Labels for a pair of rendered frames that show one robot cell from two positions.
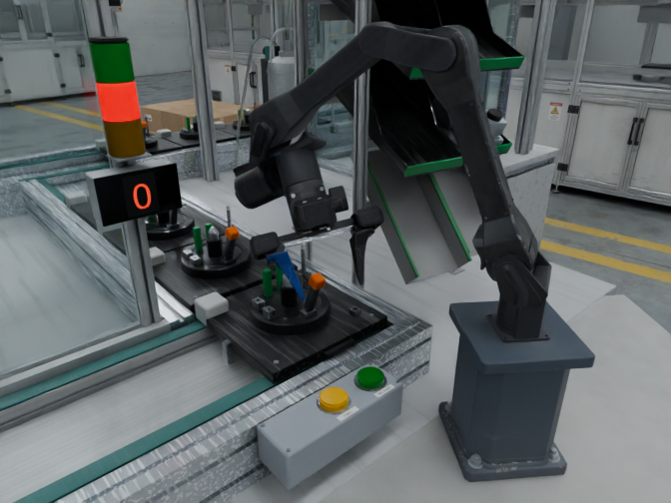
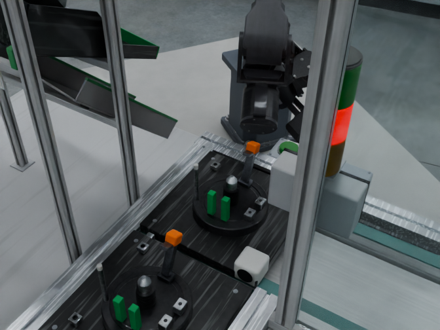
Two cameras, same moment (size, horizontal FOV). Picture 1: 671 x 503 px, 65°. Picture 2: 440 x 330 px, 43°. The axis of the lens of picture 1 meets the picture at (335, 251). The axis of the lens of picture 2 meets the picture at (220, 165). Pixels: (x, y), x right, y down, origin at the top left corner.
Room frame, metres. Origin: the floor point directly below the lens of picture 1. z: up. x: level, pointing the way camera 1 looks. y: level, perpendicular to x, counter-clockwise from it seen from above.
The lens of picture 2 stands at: (1.03, 0.75, 1.72)
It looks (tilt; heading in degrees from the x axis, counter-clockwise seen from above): 42 degrees down; 252
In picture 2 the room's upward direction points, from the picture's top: 1 degrees clockwise
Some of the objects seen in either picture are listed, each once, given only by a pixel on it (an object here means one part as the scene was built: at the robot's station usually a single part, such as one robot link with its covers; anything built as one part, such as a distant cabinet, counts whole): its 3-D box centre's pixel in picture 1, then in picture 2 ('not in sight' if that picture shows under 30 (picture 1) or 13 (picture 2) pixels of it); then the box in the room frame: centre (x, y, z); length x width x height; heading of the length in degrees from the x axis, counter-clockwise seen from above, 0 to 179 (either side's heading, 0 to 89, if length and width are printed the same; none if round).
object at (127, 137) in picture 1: (125, 136); not in sight; (0.75, 0.30, 1.28); 0.05 x 0.05 x 0.05
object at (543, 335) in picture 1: (519, 307); not in sight; (0.60, -0.24, 1.09); 0.07 x 0.07 x 0.06; 6
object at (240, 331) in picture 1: (290, 316); (230, 211); (0.79, 0.08, 0.96); 0.24 x 0.24 x 0.02; 41
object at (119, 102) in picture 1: (118, 100); not in sight; (0.75, 0.30, 1.33); 0.05 x 0.05 x 0.05
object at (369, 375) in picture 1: (369, 379); (288, 150); (0.61, -0.05, 0.96); 0.04 x 0.04 x 0.02
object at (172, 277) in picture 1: (214, 244); (145, 293); (0.98, 0.25, 1.01); 0.24 x 0.24 x 0.13; 41
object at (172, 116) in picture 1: (203, 126); not in sight; (6.02, 1.50, 0.20); 1.20 x 0.80 x 0.41; 51
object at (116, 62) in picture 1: (112, 62); not in sight; (0.75, 0.30, 1.38); 0.05 x 0.05 x 0.05
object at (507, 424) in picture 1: (506, 386); (260, 98); (0.60, -0.24, 0.96); 0.15 x 0.15 x 0.20; 6
